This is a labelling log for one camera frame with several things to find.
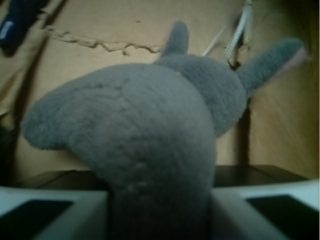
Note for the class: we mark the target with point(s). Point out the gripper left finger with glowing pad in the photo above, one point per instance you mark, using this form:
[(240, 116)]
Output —
[(41, 214)]

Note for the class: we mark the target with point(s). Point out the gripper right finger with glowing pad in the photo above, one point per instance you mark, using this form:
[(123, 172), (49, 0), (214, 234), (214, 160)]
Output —
[(283, 211)]

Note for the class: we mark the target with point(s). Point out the gray plush bunny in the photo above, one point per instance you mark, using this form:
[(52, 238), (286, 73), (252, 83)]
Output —
[(149, 130)]

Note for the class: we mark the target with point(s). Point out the brown paper bag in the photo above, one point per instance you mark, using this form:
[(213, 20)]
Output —
[(281, 124)]

